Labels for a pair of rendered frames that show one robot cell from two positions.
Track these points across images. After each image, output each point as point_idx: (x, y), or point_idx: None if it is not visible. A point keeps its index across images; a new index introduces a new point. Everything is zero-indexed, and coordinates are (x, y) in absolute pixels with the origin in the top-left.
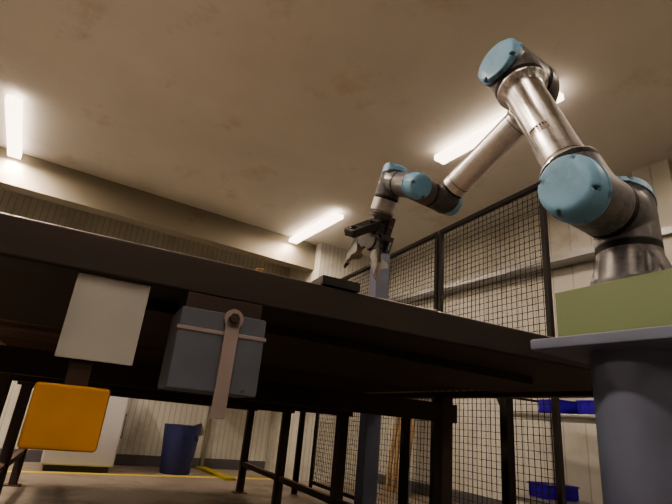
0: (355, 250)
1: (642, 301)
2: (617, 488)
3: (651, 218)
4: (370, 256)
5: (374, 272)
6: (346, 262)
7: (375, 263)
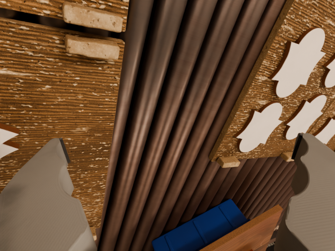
0: (299, 218)
1: None
2: None
3: None
4: (80, 213)
5: (45, 145)
6: (301, 142)
7: (25, 181)
